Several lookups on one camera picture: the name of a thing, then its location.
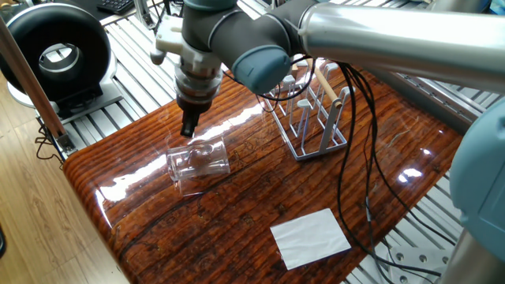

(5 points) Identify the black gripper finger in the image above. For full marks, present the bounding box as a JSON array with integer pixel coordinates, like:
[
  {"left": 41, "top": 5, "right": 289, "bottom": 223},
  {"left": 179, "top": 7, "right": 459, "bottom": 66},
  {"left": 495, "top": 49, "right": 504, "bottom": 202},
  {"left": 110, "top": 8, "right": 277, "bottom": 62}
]
[
  {"left": 181, "top": 114, "right": 193, "bottom": 138},
  {"left": 188, "top": 112, "right": 203, "bottom": 138}
]

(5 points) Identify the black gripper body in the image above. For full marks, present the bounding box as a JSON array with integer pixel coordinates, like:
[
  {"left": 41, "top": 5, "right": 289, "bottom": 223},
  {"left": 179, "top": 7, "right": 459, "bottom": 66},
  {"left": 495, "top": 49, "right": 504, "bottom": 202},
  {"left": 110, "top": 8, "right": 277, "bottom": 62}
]
[{"left": 177, "top": 88, "right": 218, "bottom": 119}]

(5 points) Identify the clear glass cup with handle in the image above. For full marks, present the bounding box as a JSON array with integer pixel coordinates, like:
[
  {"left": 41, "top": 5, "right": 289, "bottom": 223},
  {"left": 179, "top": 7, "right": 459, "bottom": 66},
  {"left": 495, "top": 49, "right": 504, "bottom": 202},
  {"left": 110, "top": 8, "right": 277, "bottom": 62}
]
[{"left": 166, "top": 133, "right": 232, "bottom": 196}]

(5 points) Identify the white wire cup rack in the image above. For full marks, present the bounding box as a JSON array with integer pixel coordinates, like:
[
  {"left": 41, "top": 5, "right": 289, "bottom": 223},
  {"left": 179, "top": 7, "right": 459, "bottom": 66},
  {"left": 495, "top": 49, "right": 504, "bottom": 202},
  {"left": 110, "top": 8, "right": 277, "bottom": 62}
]
[{"left": 264, "top": 63, "right": 354, "bottom": 161}]

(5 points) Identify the black keyboard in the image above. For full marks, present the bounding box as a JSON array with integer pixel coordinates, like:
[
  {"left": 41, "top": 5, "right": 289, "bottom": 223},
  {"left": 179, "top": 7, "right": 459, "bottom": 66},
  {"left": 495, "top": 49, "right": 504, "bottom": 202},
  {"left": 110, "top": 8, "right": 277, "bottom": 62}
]
[{"left": 93, "top": 0, "right": 137, "bottom": 15}]

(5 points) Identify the flat white paper sheet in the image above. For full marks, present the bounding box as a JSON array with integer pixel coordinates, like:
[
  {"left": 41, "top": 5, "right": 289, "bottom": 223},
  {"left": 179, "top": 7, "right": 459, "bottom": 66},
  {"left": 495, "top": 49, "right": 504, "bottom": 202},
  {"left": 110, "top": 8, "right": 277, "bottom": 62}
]
[{"left": 270, "top": 207, "right": 353, "bottom": 271}]

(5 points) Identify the black round fan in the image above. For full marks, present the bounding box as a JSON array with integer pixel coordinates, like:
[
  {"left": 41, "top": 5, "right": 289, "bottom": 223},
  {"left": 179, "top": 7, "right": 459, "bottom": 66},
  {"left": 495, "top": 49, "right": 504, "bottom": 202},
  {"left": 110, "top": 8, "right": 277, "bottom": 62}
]
[{"left": 0, "top": 2, "right": 114, "bottom": 104}]

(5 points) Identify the brown wooden post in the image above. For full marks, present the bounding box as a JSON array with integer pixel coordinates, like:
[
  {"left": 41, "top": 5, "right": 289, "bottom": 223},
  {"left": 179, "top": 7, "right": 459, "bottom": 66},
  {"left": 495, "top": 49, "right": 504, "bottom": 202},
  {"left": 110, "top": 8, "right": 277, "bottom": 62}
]
[{"left": 0, "top": 16, "right": 70, "bottom": 141}]

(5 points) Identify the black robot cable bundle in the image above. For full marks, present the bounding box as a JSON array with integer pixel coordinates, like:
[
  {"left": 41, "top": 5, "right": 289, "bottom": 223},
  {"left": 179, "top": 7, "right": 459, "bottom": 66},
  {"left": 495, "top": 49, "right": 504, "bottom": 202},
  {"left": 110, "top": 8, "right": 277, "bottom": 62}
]
[{"left": 260, "top": 47, "right": 458, "bottom": 273}]

